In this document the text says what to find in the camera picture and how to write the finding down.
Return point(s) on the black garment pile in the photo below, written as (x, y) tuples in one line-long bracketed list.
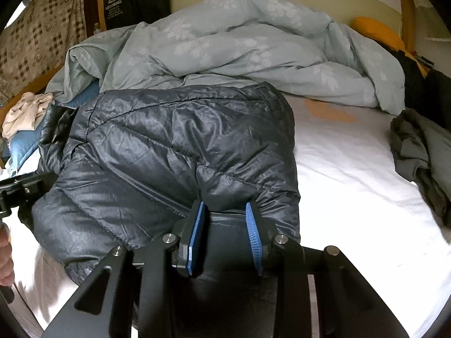
[(428, 95)]

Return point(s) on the light green floral duvet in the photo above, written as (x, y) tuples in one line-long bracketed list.
[(236, 43)]

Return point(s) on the patterned checkered curtain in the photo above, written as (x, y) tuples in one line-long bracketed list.
[(37, 41)]

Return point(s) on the dark grey garment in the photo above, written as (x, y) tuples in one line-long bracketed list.
[(421, 152)]

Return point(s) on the black puffer down jacket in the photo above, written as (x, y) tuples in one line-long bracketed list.
[(129, 164)]

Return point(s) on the white bed sheet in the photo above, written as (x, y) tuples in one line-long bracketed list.
[(352, 196)]

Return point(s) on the person left hand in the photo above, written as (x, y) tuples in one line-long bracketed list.
[(7, 275)]

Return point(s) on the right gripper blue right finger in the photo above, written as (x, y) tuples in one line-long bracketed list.
[(258, 236)]

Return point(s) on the beige crumpled cloth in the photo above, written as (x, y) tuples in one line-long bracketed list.
[(26, 114)]

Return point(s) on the blue pillow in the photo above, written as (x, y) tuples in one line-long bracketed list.
[(24, 143)]

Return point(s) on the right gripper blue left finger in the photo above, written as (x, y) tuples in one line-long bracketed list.
[(190, 233)]

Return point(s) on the orange pillow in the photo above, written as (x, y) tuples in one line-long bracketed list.
[(377, 31)]

